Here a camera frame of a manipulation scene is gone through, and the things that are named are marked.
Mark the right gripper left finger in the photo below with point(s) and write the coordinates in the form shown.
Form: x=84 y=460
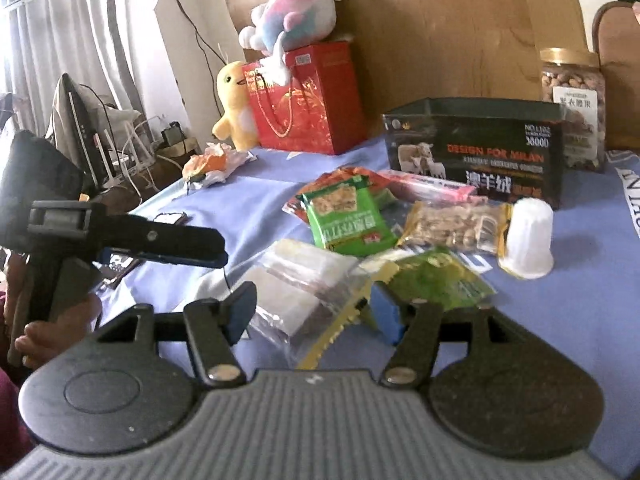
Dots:
x=213 y=327

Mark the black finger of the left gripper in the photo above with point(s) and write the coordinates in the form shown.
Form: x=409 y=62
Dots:
x=200 y=246

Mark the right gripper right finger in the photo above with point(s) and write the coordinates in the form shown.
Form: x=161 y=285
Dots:
x=413 y=331

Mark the clear zip bag white snack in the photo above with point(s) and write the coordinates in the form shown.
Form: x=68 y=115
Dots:
x=308 y=296

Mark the green cracker packet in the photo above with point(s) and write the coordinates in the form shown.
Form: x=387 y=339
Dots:
x=344 y=218

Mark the person's left hand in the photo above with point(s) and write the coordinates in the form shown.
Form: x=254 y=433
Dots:
x=43 y=341

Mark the smartphone on table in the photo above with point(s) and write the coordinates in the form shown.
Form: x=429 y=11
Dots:
x=133 y=239

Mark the crumpled orange white wrapper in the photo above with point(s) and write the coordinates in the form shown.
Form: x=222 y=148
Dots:
x=218 y=162

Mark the light green snack packet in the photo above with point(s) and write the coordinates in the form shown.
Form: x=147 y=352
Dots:
x=436 y=276

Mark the orange snack packet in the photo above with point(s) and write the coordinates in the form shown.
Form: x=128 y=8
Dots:
x=294 y=206

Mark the yellow duck plush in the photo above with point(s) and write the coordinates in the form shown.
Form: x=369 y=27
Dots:
x=237 y=124

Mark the peanut snack clear bag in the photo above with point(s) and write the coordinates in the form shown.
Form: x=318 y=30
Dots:
x=462 y=226

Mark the white plastic cup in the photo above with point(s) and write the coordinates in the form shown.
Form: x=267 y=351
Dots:
x=527 y=250

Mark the pink snack packet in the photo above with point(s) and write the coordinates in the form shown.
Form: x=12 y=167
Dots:
x=414 y=188

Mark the red gift bag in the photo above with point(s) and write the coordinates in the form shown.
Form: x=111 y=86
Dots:
x=319 y=111

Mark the white curtain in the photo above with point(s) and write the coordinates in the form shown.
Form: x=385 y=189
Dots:
x=113 y=49

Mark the black cardboard box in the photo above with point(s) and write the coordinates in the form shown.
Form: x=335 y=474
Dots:
x=507 y=149

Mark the pastel unicorn plush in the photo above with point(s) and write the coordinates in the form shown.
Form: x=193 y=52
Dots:
x=280 y=26

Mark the nut jar gold lid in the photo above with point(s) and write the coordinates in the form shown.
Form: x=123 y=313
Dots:
x=573 y=80

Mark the large cardboard sheet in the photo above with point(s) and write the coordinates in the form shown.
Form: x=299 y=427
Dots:
x=407 y=50

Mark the brown chair back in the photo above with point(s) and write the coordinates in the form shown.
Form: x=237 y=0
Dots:
x=615 y=37

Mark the grey bag with cables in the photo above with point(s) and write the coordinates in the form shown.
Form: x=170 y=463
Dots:
x=113 y=147

